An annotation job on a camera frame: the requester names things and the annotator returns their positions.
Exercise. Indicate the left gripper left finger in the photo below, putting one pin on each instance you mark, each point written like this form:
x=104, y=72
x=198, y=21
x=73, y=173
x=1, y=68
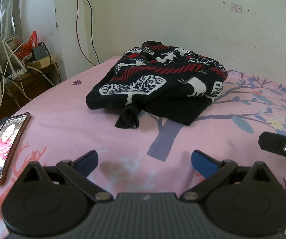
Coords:
x=77, y=171

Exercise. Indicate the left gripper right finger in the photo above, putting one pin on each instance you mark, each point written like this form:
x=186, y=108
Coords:
x=215, y=174

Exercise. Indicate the black red white patterned sweater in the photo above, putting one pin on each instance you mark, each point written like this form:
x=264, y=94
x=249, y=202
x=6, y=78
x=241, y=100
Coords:
x=165, y=81

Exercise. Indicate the pink floral bed sheet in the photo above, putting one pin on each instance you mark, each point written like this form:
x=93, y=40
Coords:
x=155, y=157

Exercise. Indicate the smartphone in red case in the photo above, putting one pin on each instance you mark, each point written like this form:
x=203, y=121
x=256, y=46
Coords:
x=10, y=134

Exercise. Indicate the wooden side table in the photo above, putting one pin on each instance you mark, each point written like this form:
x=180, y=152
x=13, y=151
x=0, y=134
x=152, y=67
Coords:
x=41, y=70

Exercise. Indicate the white wifi router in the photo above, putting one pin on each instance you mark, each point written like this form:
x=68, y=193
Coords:
x=9, y=62

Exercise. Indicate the black power adapter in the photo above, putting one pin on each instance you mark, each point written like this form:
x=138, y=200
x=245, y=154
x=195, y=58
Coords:
x=39, y=52

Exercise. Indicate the red plastic bag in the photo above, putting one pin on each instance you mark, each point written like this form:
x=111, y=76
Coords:
x=26, y=48

